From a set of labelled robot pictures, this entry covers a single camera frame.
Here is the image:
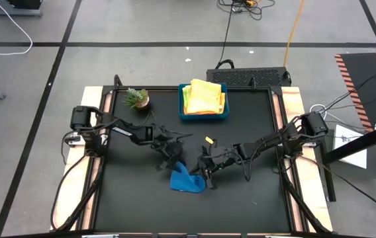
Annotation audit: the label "black mat striped edges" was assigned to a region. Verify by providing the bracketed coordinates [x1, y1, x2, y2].
[334, 52, 376, 133]

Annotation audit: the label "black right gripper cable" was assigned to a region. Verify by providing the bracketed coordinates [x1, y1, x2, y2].
[239, 153, 254, 182]

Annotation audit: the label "blue microfiber towel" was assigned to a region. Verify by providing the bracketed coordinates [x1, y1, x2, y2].
[169, 161, 207, 194]

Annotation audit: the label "black perforated computer case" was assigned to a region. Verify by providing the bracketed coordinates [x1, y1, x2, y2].
[206, 67, 292, 88]

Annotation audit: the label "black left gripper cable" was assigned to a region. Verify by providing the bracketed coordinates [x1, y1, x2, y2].
[148, 111, 194, 139]

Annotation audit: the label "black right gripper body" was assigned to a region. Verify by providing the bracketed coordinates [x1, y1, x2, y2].
[198, 135, 242, 191]

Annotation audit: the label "white paper sheet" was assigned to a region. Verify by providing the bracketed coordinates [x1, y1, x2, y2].
[333, 124, 368, 169]

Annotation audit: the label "black desk cables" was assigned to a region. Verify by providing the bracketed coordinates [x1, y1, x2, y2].
[320, 59, 376, 115]

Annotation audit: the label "yellow microfiber towel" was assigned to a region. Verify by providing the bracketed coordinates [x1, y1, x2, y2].
[186, 78, 222, 115]

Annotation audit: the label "white cable loop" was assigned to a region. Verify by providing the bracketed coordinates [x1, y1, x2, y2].
[308, 103, 328, 117]

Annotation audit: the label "black frame strut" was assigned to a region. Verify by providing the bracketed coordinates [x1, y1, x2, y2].
[55, 158, 106, 232]
[279, 165, 333, 234]

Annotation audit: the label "black desk frame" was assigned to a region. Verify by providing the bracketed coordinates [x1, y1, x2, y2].
[320, 118, 376, 203]

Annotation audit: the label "white floor cable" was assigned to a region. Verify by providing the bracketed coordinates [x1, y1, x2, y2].
[0, 0, 34, 56]

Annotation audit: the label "tangled black cable bundle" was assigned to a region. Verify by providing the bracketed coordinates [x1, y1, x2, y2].
[218, 0, 277, 21]

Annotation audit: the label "long black cable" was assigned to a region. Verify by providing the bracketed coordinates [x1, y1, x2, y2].
[299, 155, 376, 218]

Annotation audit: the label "green microfiber towel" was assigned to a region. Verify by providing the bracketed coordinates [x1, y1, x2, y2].
[181, 85, 193, 114]

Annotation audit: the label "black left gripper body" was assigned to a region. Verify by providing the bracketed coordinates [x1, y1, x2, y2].
[151, 129, 186, 172]

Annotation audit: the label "teal plastic bin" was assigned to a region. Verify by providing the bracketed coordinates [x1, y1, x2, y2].
[177, 82, 230, 121]

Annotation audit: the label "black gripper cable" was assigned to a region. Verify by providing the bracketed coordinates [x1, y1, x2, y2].
[148, 111, 194, 139]
[239, 153, 254, 182]

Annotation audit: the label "black floor cable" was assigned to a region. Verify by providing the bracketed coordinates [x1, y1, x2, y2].
[214, 0, 236, 69]

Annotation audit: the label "small potted plant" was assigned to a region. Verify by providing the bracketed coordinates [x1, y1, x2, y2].
[122, 87, 150, 110]

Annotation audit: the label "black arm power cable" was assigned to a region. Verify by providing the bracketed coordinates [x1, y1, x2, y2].
[50, 153, 88, 231]

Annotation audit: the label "yellow cable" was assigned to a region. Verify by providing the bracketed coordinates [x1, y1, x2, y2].
[283, 0, 305, 68]

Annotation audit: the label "orange microfiber towel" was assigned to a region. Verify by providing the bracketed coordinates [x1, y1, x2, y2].
[184, 92, 226, 116]

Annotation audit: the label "black table frame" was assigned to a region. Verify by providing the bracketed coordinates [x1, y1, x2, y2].
[88, 75, 297, 234]

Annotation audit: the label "grey furniture base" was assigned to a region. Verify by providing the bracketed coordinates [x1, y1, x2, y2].
[0, 0, 43, 17]

